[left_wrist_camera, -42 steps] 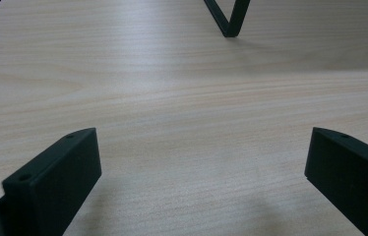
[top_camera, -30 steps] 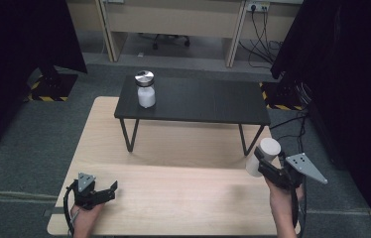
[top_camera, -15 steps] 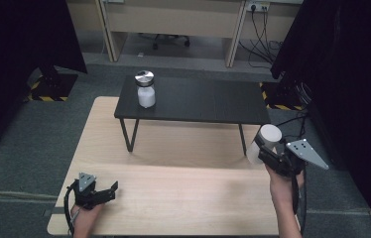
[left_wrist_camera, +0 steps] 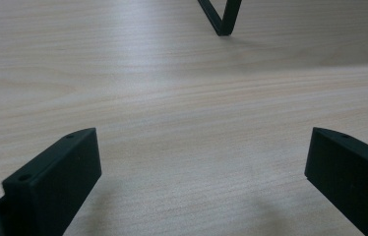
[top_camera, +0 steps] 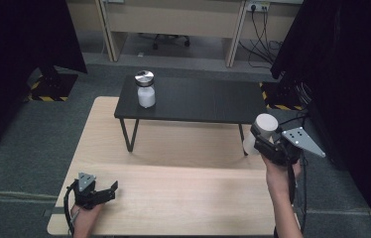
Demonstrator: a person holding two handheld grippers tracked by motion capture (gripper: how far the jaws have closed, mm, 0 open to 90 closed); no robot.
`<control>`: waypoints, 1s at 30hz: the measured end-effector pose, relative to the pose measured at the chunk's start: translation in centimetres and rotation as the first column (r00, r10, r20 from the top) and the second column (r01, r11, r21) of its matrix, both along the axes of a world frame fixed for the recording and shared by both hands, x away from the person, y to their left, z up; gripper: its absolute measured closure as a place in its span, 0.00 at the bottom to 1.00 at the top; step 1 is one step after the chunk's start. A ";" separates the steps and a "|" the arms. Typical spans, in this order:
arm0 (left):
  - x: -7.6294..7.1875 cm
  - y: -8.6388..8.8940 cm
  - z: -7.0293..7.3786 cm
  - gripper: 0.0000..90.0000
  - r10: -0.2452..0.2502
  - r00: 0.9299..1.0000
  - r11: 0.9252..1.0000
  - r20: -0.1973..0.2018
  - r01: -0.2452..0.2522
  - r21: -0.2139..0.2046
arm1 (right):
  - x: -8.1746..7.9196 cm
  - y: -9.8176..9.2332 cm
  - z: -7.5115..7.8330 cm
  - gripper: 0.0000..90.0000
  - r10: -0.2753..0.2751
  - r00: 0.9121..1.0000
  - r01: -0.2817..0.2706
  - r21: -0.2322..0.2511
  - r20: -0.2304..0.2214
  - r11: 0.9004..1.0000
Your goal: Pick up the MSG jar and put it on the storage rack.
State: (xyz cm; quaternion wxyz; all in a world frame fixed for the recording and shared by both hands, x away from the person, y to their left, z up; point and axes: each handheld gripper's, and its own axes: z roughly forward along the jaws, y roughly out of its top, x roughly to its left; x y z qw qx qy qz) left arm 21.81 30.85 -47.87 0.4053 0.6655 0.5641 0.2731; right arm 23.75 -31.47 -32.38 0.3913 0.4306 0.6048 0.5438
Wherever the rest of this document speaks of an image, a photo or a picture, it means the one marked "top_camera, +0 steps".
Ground person's right hand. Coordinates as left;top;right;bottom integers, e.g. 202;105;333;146
260;153;304;196

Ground beige desk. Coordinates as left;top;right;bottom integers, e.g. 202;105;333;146
65;0;304;68

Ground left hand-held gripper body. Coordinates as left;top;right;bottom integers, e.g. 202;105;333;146
71;172;109;210

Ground black cables under desk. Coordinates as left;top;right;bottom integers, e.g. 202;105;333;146
238;6;285;69

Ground glass jar with silver lid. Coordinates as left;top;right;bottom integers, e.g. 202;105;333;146
134;69;157;109

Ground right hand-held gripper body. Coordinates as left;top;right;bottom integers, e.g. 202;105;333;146
255;126;326;167

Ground black stand base striped tape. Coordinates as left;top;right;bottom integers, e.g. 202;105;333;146
258;72;310;112
24;64;79;103

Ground left hand-held gripper cable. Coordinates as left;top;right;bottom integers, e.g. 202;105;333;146
62;178;79;236

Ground person's left hand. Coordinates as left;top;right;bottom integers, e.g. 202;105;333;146
70;202;105;232

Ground black floor cable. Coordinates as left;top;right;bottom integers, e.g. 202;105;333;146
277;112;308;128

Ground white wall power outlet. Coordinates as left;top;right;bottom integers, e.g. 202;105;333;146
246;0;271;13

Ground black curtain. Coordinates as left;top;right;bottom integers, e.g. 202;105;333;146
270;0;371;238
0;0;88;153

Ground black low shelf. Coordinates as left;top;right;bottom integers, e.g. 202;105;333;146
113;74;272;157

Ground white jar with white lid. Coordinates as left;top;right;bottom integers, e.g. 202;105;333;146
242;113;280;157

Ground black office chair base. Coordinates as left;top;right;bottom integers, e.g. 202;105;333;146
138;33;191;52

